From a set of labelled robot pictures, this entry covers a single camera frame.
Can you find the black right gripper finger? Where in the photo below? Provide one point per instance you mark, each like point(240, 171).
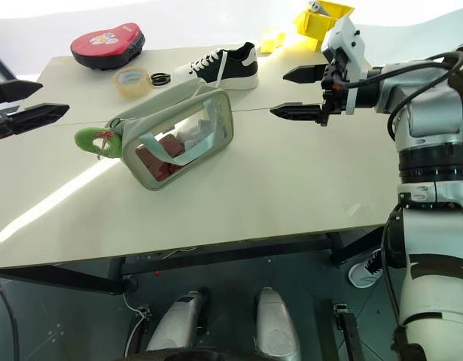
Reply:
point(304, 75)
point(297, 112)

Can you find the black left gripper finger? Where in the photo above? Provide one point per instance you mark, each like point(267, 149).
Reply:
point(13, 91)
point(37, 116)

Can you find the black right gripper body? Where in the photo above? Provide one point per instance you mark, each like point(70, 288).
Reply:
point(333, 92)

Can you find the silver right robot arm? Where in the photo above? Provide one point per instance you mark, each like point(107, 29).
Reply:
point(428, 113)

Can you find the white-grey cloth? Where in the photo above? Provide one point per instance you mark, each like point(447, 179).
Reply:
point(195, 133)

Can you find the clear green-trimmed toiletry bag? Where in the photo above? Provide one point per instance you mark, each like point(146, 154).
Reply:
point(167, 101)

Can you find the maroon cloth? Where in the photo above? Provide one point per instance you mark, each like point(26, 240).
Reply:
point(163, 148)

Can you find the small yellow plastic box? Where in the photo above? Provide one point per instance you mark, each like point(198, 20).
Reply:
point(272, 40)

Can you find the yellow plastic bin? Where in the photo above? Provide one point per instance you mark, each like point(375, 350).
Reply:
point(317, 26)

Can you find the green plush charm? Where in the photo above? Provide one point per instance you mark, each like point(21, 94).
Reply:
point(84, 138)

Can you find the grey object in bin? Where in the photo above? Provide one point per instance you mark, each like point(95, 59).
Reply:
point(318, 6)

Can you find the black and white sneaker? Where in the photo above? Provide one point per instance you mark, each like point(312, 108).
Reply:
point(231, 69)

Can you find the clear packing tape roll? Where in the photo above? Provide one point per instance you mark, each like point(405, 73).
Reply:
point(132, 83)

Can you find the red and black punch pad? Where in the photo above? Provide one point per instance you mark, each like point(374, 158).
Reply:
point(107, 43)

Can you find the bystander white sneaker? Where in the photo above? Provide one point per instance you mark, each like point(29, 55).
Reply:
point(364, 272)

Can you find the white right robot leg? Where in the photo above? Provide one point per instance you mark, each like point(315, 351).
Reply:
point(276, 327)

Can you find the white robot leg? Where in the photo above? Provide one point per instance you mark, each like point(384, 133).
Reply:
point(276, 327)
point(174, 323)

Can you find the black floor stand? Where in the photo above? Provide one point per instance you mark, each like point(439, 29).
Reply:
point(348, 331)

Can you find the white left robot leg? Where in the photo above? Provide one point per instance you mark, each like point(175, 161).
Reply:
point(174, 323)

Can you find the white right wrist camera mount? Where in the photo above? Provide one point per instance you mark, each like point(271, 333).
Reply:
point(349, 41)

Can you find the black metal table frame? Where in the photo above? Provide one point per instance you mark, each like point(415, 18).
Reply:
point(216, 256)

